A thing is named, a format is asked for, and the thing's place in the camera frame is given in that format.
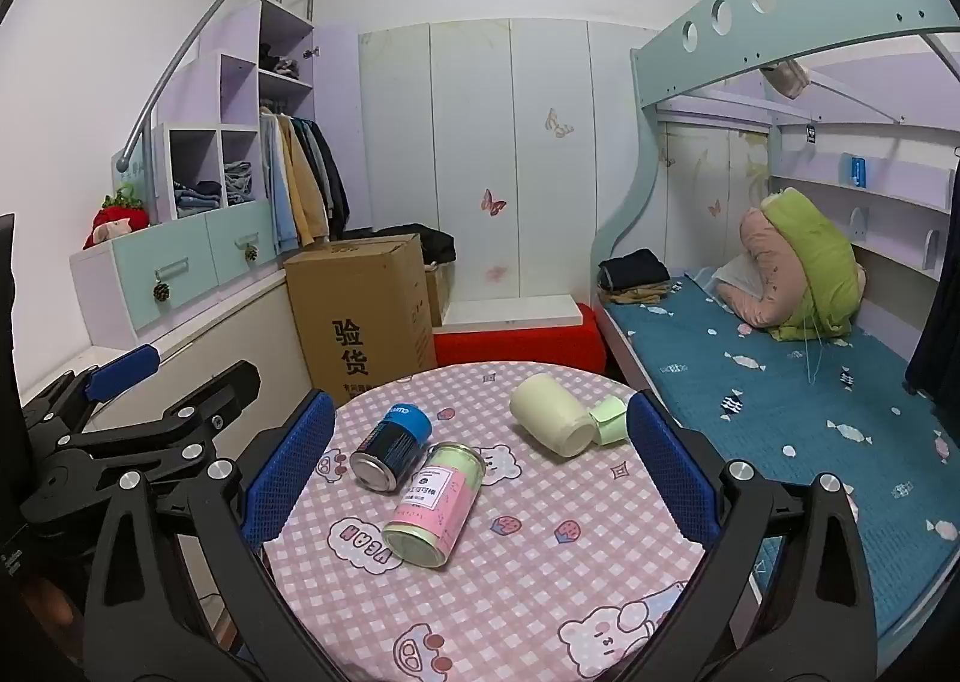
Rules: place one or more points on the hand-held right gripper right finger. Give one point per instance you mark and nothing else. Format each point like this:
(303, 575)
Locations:
(671, 464)

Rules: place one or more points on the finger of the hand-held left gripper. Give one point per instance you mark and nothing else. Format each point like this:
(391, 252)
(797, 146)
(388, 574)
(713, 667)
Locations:
(202, 400)
(124, 367)

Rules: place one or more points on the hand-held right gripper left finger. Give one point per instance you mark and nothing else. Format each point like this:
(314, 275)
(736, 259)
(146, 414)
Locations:
(289, 464)

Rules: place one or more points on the pale yellow cup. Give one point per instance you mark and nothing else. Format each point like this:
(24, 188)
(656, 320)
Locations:
(551, 419)

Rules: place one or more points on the person's left hand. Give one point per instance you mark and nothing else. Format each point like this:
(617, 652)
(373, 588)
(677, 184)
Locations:
(46, 603)

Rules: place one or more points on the dark blue can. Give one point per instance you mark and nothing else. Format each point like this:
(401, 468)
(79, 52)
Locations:
(394, 449)

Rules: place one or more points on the blue printed bed sheet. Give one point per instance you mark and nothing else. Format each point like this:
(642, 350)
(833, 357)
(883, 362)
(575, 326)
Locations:
(787, 412)

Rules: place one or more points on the teal drawer cabinet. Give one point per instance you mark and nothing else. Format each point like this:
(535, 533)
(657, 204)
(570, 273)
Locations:
(187, 254)

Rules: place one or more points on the strawberry plush toy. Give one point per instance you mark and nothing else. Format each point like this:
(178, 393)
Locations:
(116, 220)

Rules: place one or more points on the pink and green can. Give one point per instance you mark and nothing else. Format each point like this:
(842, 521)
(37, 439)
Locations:
(435, 506)

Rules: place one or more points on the large cardboard box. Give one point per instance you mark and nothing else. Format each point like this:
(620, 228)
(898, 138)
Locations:
(360, 314)

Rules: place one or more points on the folded tan clothes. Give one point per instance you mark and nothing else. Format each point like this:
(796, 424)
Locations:
(645, 293)

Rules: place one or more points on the folded jeans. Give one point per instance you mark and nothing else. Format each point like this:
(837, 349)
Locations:
(238, 181)
(196, 196)

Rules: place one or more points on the red stool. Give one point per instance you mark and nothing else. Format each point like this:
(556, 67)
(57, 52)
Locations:
(517, 348)

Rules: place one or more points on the folded black clothes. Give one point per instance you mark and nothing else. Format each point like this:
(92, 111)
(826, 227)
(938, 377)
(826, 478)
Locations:
(634, 269)

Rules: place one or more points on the white pillow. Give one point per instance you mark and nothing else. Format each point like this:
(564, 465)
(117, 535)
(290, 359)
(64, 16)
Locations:
(735, 275)

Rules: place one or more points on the light blue shirt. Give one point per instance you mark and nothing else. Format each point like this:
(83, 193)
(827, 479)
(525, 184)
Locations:
(279, 202)

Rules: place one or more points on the white board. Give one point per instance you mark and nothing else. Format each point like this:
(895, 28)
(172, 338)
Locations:
(510, 313)

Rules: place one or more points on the pink checked tablecloth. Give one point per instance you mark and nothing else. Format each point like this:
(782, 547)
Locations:
(495, 599)

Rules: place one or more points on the pink quilt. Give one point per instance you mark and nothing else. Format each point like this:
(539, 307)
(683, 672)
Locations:
(765, 262)

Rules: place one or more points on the small cardboard box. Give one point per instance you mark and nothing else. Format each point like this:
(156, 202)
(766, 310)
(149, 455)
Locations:
(437, 292)

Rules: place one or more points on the tan coat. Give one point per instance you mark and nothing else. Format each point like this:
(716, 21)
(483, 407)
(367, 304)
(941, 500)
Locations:
(307, 194)

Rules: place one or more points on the green quilt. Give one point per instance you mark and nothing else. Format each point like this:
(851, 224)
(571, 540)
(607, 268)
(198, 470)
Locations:
(821, 262)

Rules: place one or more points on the dark jacket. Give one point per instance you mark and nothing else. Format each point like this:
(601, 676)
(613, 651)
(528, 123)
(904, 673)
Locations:
(334, 179)

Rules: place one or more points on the black bag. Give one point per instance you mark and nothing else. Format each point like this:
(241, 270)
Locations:
(431, 243)

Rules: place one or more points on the dark hanging cloth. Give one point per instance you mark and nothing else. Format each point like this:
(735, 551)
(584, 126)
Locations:
(937, 307)

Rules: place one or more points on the purple stair cabinet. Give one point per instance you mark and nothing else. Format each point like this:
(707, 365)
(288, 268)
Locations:
(240, 66)

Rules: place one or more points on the grey metal handrail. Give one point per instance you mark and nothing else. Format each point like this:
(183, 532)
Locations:
(187, 44)

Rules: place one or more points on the dark clothes pile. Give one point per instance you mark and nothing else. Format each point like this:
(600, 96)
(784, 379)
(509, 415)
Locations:
(277, 60)

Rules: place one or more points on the white wardrobe with butterfly stickers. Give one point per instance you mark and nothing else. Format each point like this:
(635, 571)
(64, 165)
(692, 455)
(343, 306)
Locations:
(480, 127)

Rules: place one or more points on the grey cloth bundle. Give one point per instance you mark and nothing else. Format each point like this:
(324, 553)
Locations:
(786, 78)

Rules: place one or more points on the purple wall shelf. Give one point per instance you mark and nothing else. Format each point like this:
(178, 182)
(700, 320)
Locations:
(885, 194)

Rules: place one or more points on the teal bunk bed frame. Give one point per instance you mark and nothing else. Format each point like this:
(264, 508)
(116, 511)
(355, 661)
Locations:
(750, 6)

